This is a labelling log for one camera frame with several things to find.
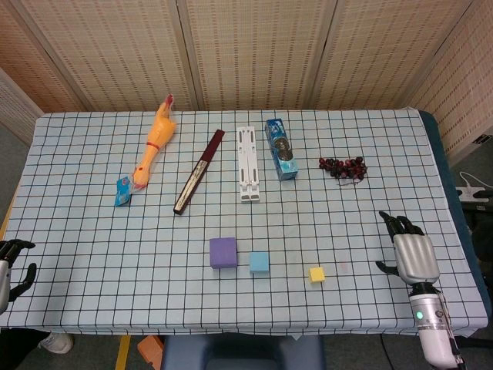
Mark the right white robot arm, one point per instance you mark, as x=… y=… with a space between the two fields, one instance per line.
x=431 y=331

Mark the light blue checkered tablecloth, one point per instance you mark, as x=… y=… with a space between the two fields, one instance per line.
x=115 y=250

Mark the dark red folded fan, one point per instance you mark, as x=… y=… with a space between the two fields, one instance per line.
x=196 y=175

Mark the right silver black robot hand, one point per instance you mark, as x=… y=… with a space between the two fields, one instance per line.
x=418 y=256

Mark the dark trouser leg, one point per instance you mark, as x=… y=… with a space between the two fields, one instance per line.
x=19 y=348

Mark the dark blue table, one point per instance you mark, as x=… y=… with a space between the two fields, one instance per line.
x=435 y=131

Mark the small blue packet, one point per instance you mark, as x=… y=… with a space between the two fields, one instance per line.
x=122 y=192

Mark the beige woven folding screen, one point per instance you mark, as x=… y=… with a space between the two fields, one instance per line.
x=250 y=50

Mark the small yellow cube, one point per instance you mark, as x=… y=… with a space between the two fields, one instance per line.
x=317 y=275

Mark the pale woven screen panel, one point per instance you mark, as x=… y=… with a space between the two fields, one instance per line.
x=15 y=108

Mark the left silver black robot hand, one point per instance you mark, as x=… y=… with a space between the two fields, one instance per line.
x=4 y=277

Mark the white sneaker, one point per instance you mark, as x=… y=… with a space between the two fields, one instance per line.
x=58 y=344

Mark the blue cookie box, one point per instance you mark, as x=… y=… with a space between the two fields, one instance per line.
x=283 y=154

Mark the large purple cube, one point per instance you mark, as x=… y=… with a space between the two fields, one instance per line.
x=223 y=254

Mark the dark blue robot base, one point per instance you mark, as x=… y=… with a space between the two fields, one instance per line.
x=239 y=352

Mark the white folding laptop stand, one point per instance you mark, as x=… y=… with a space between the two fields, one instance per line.
x=248 y=162

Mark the yellow rubber chicken toy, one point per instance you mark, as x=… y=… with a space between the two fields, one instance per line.
x=159 y=133

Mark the dark red grape bunch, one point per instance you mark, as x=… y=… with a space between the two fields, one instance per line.
x=343 y=166

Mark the white power strip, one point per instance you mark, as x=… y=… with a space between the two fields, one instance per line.
x=468 y=194

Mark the light blue cube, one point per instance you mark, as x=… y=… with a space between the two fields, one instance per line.
x=259 y=264

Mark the orange block on floor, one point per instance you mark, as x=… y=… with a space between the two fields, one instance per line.
x=150 y=348

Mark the black equipment beside table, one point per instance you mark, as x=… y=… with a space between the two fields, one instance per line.
x=479 y=216

